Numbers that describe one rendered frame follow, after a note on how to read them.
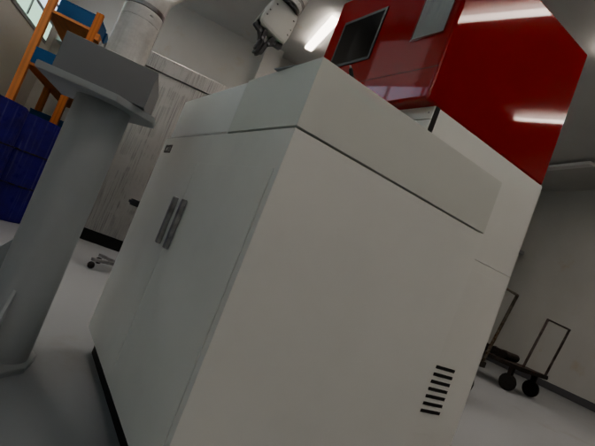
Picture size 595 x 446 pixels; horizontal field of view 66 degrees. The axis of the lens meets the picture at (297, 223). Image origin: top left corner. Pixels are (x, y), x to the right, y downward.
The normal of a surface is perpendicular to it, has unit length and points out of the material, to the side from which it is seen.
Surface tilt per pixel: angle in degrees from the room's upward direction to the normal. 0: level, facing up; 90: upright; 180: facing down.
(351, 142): 90
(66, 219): 90
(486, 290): 90
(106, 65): 90
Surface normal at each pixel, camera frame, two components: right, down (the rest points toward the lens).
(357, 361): 0.51, 0.14
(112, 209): 0.27, 0.04
